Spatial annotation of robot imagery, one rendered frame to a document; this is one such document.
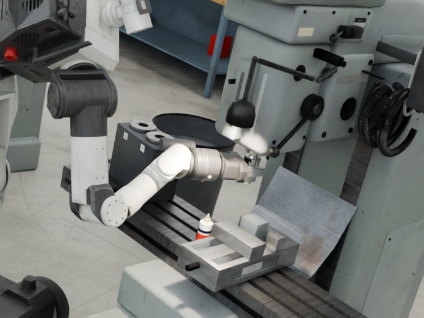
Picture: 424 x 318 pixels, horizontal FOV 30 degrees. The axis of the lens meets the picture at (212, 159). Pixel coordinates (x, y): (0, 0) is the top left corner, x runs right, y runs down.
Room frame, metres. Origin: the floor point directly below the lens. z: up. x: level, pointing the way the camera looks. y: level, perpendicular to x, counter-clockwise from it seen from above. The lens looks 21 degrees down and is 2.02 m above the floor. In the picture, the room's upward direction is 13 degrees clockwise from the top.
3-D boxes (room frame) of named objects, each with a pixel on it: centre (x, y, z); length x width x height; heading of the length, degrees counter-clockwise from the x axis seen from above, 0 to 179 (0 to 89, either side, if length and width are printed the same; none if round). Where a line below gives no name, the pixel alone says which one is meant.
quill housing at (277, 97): (2.08, -0.11, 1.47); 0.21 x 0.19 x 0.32; 50
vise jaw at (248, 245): (1.99, -0.12, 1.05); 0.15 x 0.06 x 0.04; 50
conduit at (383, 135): (2.15, -0.43, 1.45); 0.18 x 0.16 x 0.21; 140
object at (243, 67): (1.99, -0.04, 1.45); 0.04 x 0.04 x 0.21; 50
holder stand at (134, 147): (2.39, 0.21, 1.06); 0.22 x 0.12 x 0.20; 43
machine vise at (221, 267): (2.01, -0.14, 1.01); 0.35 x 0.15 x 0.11; 140
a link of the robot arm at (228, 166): (2.04, -0.03, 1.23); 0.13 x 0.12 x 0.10; 25
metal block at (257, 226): (2.03, -0.16, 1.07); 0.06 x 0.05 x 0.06; 50
